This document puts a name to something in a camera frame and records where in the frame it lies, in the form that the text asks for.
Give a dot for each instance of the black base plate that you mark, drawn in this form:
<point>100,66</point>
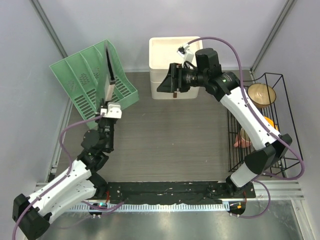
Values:
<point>173,192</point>

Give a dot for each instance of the wooden bowl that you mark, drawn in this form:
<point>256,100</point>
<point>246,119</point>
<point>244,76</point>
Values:
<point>261,95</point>

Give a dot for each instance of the white cable duct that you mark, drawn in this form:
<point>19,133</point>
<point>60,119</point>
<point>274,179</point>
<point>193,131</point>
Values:
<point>126,208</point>

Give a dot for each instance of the black notebook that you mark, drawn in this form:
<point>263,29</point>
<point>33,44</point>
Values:
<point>110,65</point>

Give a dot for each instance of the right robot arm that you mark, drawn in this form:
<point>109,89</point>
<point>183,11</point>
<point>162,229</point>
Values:
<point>202,69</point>

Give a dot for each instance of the white drawer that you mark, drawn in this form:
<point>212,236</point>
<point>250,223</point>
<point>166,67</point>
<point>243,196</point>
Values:
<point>191,94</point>

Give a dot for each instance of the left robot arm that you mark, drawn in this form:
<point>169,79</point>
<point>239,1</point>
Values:
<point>33,214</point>

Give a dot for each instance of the white drawer cabinet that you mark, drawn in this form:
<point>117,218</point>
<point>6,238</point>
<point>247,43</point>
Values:
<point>163,52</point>

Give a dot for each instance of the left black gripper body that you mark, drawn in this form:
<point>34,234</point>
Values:
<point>107,127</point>

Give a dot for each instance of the white eraser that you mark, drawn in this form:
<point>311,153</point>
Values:
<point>109,89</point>

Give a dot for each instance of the pink cup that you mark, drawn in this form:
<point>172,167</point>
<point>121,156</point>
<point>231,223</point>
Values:
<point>242,139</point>

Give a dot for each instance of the black wire rack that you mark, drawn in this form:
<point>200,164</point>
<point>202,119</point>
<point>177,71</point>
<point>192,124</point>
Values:
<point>281,114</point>

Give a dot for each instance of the orange bowl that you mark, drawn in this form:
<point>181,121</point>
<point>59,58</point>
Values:
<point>271,123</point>

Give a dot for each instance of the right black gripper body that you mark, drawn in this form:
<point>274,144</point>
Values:
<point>189,78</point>

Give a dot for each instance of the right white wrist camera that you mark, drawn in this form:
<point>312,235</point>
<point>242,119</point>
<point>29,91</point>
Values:
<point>185,53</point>

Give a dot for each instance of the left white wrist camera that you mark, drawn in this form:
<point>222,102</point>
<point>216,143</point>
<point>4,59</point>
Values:
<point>112,111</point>

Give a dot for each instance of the green file organizer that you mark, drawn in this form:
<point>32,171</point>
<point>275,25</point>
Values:
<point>83,74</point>

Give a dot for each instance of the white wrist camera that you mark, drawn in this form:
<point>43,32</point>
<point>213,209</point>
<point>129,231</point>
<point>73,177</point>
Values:
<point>185,53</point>
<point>112,111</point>

